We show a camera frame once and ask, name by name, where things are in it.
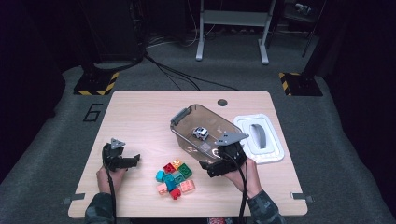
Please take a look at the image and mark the person's right hand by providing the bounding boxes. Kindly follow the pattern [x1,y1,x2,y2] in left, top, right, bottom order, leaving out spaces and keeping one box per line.
[221,157,263,201]

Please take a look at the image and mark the small pink toy brick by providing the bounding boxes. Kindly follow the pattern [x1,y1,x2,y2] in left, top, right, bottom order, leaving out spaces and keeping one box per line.
[156,182,169,196]

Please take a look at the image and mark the right hand-held gripper cable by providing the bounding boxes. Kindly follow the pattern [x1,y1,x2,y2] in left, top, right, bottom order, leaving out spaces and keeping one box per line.
[223,151,250,224]

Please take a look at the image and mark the white toy car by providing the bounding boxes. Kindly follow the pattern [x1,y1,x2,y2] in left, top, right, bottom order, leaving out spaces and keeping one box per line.
[191,126,210,142]

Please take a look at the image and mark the black hazard-striped base plate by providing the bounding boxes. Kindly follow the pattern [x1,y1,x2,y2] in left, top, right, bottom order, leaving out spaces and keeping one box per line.
[278,72,324,97]
[73,71,120,96]

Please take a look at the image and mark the grey device on stand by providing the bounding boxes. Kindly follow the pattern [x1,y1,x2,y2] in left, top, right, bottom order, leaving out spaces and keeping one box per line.
[293,2,312,16]

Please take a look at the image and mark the person's left hand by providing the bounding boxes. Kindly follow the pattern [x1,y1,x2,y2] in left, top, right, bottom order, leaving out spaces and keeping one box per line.
[95,165,128,196]

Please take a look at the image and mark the grey tape strip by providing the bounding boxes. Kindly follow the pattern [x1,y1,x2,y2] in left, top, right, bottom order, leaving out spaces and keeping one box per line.
[62,192,86,206]
[291,192,315,205]

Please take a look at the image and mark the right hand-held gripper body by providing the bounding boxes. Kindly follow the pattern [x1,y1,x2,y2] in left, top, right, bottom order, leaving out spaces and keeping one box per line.
[214,131,250,176]

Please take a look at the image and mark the white metal desk frame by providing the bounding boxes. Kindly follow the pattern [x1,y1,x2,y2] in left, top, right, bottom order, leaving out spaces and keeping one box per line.
[195,0,277,65]

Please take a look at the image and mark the white floor cable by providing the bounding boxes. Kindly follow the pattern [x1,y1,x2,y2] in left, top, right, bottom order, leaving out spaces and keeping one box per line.
[146,29,202,49]

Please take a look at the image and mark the red toy brick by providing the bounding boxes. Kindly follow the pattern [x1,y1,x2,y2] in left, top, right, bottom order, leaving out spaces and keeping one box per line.
[169,187,182,201]
[163,162,177,175]

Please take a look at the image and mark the left hand-held gripper cable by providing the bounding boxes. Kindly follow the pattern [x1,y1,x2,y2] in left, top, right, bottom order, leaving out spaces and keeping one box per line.
[102,146,118,224]

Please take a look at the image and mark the white lid with grey handle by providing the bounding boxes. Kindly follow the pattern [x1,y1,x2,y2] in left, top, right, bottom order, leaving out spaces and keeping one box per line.
[233,113,286,165]

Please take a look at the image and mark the red patterned thing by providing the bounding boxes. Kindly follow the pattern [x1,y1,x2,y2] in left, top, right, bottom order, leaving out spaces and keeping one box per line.
[205,217,232,224]

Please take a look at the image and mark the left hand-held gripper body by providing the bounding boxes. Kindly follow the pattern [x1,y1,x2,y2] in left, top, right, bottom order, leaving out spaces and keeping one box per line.
[101,137,127,173]

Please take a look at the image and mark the black cabinet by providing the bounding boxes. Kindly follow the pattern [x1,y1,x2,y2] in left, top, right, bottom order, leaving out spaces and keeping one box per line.
[78,0,148,63]

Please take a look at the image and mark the hand-held gripper cable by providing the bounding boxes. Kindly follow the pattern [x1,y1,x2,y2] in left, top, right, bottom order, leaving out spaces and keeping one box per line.
[223,151,250,224]
[102,146,118,224]

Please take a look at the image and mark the green toy brick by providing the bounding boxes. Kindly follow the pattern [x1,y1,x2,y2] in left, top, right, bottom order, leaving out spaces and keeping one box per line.
[177,162,193,180]

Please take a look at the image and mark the clear brown storage box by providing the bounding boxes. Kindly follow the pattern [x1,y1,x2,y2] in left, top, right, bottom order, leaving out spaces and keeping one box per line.
[169,104,245,165]

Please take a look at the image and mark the grey-green toy brick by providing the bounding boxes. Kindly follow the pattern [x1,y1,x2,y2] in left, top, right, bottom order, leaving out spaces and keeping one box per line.
[173,171,187,185]

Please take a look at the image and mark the black floor cable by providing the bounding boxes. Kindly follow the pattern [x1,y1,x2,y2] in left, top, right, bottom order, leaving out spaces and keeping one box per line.
[143,53,239,91]
[152,62,201,91]

